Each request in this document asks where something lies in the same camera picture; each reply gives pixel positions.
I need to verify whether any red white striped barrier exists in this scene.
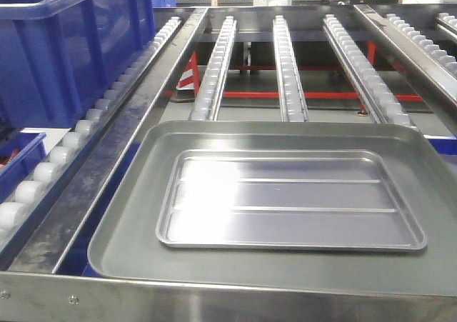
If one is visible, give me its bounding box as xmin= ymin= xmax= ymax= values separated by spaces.
xmin=176 ymin=52 xmax=200 ymax=93

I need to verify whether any large blue plastic crate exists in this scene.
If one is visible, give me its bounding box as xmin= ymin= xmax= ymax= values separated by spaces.
xmin=1 ymin=0 xmax=155 ymax=128

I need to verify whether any small blue bin with parts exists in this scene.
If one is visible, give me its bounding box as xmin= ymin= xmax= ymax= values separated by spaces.
xmin=1 ymin=132 xmax=46 ymax=202

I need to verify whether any steel front rack beam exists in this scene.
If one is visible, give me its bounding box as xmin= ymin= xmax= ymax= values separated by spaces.
xmin=1 ymin=271 xmax=456 ymax=321

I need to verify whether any far left roller track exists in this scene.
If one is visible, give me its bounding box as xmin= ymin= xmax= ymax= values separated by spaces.
xmin=1 ymin=16 xmax=181 ymax=248

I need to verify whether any large grey serving tray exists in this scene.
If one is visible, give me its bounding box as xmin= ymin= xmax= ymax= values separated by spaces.
xmin=89 ymin=121 xmax=456 ymax=296

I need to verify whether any far right roller track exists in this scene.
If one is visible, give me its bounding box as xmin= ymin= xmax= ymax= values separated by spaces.
xmin=437 ymin=12 xmax=457 ymax=34

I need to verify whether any steel divider rail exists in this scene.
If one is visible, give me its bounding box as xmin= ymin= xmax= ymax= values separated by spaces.
xmin=1 ymin=7 xmax=211 ymax=274
xmin=354 ymin=4 xmax=456 ymax=119

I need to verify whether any small silver ribbed tray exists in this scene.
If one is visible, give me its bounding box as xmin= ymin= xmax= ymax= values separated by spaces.
xmin=156 ymin=149 xmax=428 ymax=252

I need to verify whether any centre roller track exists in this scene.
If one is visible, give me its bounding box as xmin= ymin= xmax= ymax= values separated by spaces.
xmin=273 ymin=15 xmax=309 ymax=122

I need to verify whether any roller track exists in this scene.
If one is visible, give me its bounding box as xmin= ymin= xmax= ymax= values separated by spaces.
xmin=323 ymin=14 xmax=417 ymax=130
xmin=189 ymin=16 xmax=237 ymax=121
xmin=273 ymin=15 xmax=309 ymax=122
xmin=385 ymin=14 xmax=456 ymax=77
xmin=1 ymin=16 xmax=181 ymax=248
xmin=437 ymin=12 xmax=457 ymax=34

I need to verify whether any red floor frame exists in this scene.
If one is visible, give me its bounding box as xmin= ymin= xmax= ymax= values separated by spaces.
xmin=185 ymin=41 xmax=426 ymax=103

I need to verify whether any steel divider rail left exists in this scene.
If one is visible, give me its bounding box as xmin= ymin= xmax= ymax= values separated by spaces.
xmin=1 ymin=7 xmax=211 ymax=274

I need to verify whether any steel divider rail right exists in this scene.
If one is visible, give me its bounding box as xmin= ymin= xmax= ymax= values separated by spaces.
xmin=354 ymin=4 xmax=456 ymax=119

